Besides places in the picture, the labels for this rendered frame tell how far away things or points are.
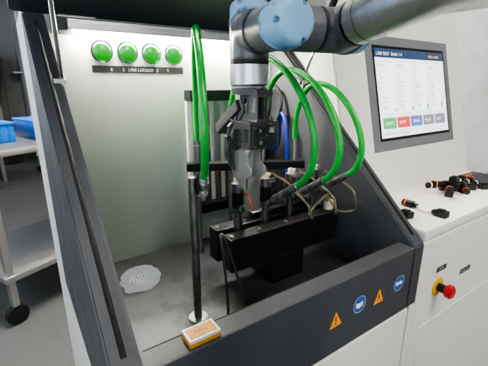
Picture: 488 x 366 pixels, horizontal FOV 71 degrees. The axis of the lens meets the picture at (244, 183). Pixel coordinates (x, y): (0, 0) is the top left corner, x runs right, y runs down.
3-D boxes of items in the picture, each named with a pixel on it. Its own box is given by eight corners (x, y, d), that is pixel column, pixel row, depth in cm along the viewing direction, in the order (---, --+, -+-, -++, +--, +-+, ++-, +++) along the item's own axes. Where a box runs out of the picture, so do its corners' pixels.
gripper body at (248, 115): (247, 154, 64) (247, 88, 61) (224, 147, 71) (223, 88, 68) (279, 149, 68) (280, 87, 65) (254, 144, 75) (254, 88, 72)
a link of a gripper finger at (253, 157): (258, 194, 70) (258, 150, 68) (242, 187, 75) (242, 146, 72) (270, 192, 72) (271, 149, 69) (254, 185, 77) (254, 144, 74)
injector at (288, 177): (293, 255, 88) (296, 177, 82) (280, 247, 92) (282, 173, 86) (301, 252, 89) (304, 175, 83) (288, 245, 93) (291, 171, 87)
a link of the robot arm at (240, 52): (240, -7, 57) (221, 4, 65) (241, 62, 60) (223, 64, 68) (280, -2, 61) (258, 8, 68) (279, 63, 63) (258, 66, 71)
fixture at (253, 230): (232, 301, 78) (231, 240, 73) (210, 280, 85) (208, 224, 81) (333, 259, 96) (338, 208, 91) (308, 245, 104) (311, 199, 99)
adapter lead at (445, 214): (449, 217, 86) (450, 210, 86) (444, 219, 85) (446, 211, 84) (404, 204, 96) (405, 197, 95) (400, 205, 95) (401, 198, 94)
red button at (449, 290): (446, 306, 85) (449, 287, 83) (430, 298, 88) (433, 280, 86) (456, 298, 87) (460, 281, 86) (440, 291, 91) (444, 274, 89)
